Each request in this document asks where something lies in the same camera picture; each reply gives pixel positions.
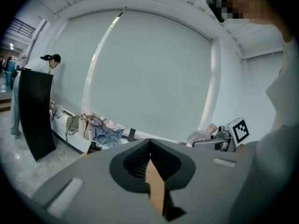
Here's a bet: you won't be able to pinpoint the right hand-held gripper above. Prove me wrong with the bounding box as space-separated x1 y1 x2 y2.
192 117 251 153

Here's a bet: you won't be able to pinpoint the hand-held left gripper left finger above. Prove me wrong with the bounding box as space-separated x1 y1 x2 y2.
32 138 165 224

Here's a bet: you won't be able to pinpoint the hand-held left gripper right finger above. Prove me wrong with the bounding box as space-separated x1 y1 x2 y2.
149 138 258 224

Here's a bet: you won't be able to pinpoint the wooden coffee table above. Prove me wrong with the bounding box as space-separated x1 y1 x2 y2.
80 148 167 216

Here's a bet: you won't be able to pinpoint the dark brown box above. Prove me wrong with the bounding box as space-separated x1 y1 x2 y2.
87 141 103 156

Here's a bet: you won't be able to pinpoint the blue denim clothes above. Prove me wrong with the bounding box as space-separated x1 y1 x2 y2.
96 127 125 147

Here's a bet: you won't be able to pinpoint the checked cloth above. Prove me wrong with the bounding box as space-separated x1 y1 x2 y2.
89 117 115 140

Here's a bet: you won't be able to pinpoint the cream tote bag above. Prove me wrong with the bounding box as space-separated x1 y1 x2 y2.
78 112 94 140

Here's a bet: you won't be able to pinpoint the beige bag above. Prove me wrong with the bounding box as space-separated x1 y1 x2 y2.
64 114 80 142

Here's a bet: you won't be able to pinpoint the person's white shirt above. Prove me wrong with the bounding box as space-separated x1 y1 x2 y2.
228 31 299 224

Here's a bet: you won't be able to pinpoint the white handbag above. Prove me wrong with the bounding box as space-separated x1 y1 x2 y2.
50 102 65 120

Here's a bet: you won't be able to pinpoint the black standing panel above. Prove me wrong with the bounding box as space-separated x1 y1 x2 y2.
18 67 57 163

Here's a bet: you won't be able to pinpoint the person's head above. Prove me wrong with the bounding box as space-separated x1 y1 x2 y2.
219 0 268 25

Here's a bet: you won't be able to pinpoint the black head camera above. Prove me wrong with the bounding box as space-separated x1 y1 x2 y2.
206 0 226 23

